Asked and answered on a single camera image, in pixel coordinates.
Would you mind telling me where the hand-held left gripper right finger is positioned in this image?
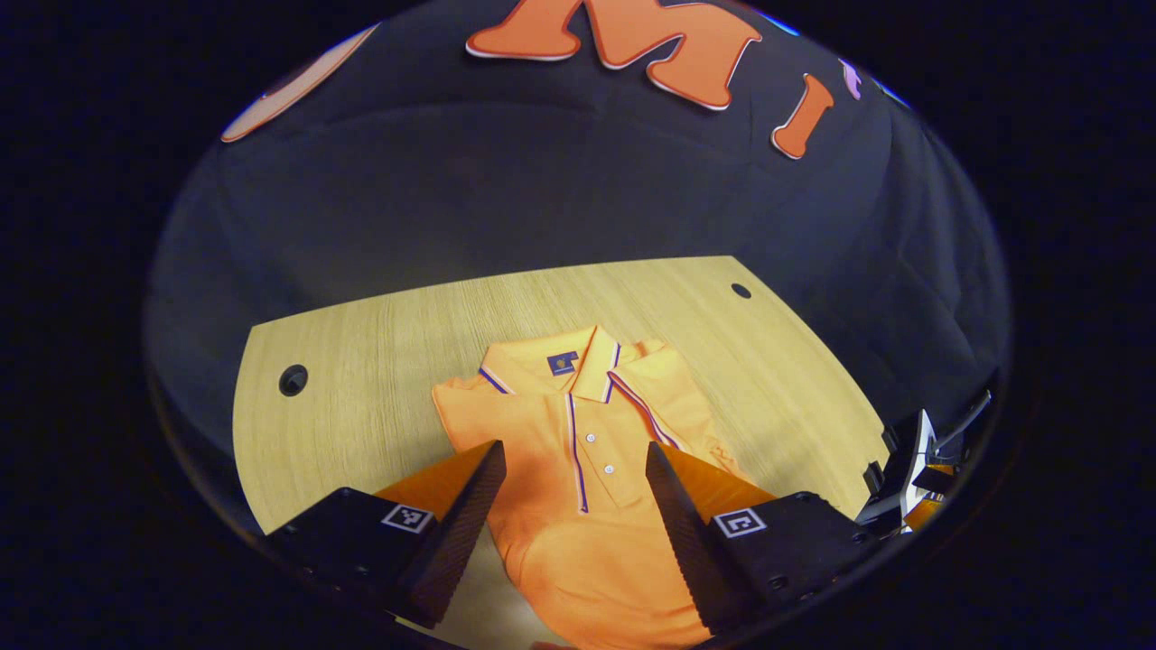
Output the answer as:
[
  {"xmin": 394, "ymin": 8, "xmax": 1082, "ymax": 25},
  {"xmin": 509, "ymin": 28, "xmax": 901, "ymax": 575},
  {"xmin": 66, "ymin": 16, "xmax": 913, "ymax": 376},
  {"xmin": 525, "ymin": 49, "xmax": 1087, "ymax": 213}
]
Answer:
[{"xmin": 645, "ymin": 441, "xmax": 881, "ymax": 636}]

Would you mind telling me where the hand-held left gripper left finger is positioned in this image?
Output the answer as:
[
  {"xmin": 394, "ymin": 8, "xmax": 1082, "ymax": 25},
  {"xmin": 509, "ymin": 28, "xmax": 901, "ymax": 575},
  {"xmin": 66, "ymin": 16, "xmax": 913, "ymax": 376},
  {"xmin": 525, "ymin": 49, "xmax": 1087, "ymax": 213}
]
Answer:
[{"xmin": 262, "ymin": 440, "xmax": 507, "ymax": 630}]

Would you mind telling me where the orange T-shirt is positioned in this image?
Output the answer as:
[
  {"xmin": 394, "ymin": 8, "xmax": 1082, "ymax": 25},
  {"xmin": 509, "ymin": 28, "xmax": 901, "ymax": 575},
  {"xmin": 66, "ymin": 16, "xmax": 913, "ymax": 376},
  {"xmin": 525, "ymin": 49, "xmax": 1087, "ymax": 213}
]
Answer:
[{"xmin": 432, "ymin": 325, "xmax": 760, "ymax": 649}]

